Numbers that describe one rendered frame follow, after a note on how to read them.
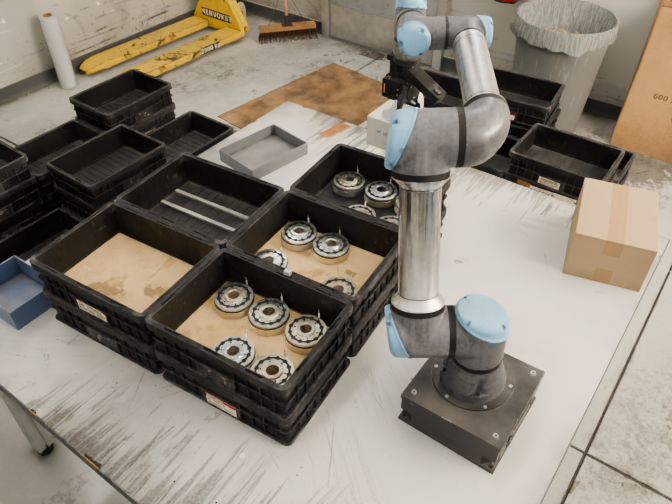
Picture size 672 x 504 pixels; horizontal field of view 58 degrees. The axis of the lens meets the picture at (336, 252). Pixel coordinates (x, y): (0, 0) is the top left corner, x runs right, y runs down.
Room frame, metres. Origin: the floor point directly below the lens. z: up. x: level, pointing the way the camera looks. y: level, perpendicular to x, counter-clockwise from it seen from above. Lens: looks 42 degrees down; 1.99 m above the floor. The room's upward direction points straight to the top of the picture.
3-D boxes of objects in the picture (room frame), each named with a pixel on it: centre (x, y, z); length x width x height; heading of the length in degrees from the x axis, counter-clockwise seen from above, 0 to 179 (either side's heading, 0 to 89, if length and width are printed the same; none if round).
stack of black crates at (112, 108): (2.75, 1.05, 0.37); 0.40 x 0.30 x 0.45; 144
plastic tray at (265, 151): (1.99, 0.27, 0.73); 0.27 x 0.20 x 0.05; 134
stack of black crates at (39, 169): (2.42, 1.28, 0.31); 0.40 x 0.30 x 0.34; 144
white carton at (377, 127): (1.51, -0.20, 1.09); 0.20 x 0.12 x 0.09; 54
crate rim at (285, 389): (0.98, 0.20, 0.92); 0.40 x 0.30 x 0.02; 59
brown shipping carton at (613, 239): (1.45, -0.85, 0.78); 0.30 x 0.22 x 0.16; 158
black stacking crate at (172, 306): (0.98, 0.20, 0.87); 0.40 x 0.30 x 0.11; 59
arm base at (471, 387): (0.89, -0.32, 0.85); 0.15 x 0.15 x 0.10
